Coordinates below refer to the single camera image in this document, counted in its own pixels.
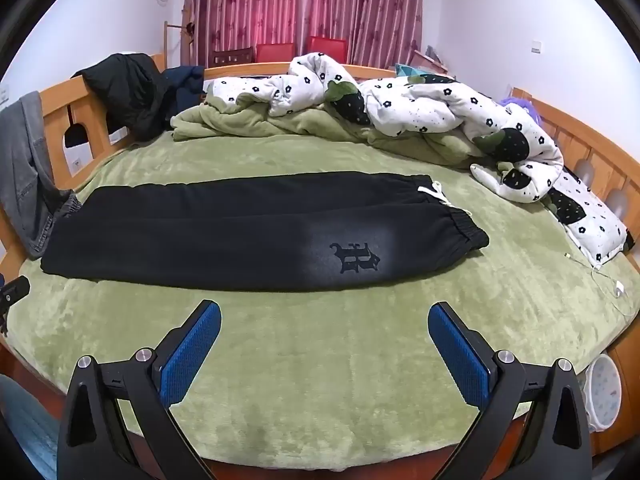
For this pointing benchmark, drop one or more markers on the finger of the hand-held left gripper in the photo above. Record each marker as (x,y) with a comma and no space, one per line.
(12,297)

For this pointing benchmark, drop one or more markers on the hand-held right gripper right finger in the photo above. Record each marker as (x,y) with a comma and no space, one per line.
(457,355)

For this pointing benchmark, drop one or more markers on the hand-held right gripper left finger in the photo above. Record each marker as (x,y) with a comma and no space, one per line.
(192,355)

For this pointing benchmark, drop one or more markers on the black pants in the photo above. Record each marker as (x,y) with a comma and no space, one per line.
(225,240)

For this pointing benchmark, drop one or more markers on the person's blue trouser leg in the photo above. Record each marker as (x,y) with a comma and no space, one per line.
(25,425)

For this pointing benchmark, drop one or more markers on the grey denim garment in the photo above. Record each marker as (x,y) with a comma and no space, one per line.
(20,160)

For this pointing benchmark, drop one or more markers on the white laundry basket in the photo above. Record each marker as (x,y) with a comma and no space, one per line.
(602,390)

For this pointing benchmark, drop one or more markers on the white floral pillow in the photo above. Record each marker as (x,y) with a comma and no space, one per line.
(590,220)

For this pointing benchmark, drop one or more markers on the black jacket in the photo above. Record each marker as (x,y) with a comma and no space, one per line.
(125,95)

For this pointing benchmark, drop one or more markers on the white floral quilt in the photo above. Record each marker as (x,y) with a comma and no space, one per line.
(430,105)

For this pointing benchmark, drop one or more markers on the purple cloth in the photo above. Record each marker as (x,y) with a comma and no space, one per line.
(525,107)

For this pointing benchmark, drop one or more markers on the navy garment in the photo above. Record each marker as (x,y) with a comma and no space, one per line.
(182,85)

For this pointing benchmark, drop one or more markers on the teal cushion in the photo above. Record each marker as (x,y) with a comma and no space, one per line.
(406,70)

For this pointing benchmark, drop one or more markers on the folded wooden rack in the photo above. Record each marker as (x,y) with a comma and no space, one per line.
(430,57)

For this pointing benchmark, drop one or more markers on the wooden coat rack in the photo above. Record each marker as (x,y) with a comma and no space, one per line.
(165,40)

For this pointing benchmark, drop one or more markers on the brown wooden chair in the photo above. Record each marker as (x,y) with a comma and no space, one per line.
(232,56)

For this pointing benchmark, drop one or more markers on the red chair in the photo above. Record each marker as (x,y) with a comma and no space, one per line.
(275,52)
(326,47)

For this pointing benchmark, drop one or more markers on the pink floral curtain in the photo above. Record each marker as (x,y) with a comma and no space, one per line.
(350,10)

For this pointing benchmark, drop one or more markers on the wooden bed frame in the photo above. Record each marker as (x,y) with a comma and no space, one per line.
(55,110)

